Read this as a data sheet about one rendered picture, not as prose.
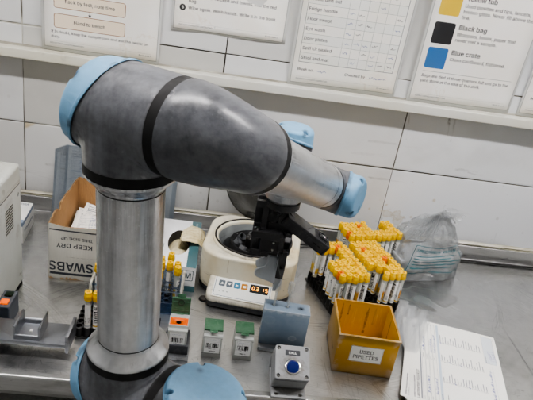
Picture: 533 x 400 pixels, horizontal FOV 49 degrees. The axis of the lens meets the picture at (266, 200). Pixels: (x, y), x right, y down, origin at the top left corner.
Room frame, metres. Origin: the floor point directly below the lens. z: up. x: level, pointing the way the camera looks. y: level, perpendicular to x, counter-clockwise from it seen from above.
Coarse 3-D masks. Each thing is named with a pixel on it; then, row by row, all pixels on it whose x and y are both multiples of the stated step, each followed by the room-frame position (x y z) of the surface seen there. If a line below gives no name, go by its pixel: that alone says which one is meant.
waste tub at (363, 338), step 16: (336, 304) 1.10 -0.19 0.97; (352, 304) 1.13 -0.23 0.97; (368, 304) 1.13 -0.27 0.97; (336, 320) 1.06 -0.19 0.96; (352, 320) 1.13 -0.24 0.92; (368, 320) 1.13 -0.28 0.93; (384, 320) 1.13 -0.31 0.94; (336, 336) 1.02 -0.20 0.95; (352, 336) 1.00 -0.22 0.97; (368, 336) 1.13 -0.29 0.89; (384, 336) 1.11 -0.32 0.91; (400, 336) 1.03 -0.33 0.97; (336, 352) 1.00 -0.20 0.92; (352, 352) 1.00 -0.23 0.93; (368, 352) 1.00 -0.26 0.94; (384, 352) 1.00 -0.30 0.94; (336, 368) 1.00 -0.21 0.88; (352, 368) 1.00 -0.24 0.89; (368, 368) 1.00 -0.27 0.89; (384, 368) 1.00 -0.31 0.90
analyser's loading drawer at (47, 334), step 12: (24, 312) 0.94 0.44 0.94; (0, 324) 0.92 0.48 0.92; (12, 324) 0.93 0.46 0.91; (24, 324) 0.94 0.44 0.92; (36, 324) 0.94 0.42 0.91; (48, 324) 0.95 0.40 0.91; (60, 324) 0.95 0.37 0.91; (72, 324) 0.94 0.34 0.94; (0, 336) 0.89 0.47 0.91; (12, 336) 0.90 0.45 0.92; (24, 336) 0.89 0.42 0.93; (36, 336) 0.89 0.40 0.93; (48, 336) 0.91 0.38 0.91; (60, 336) 0.92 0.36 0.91; (72, 336) 0.93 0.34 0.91
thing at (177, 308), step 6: (180, 294) 1.01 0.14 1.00; (174, 300) 1.01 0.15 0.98; (180, 300) 1.01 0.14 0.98; (186, 300) 1.01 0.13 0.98; (174, 306) 1.01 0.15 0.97; (180, 306) 1.01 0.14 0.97; (186, 306) 1.01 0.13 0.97; (174, 312) 1.00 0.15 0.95; (180, 312) 1.01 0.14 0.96; (186, 312) 1.01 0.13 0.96
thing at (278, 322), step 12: (276, 300) 1.08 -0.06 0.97; (264, 312) 1.04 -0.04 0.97; (276, 312) 1.04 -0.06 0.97; (288, 312) 1.04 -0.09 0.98; (300, 312) 1.05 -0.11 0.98; (264, 324) 1.04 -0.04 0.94; (276, 324) 1.04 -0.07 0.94; (288, 324) 1.04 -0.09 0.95; (300, 324) 1.04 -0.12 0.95; (264, 336) 1.04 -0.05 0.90; (276, 336) 1.04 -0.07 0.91; (288, 336) 1.04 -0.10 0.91; (300, 336) 1.04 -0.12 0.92; (264, 348) 1.03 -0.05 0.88
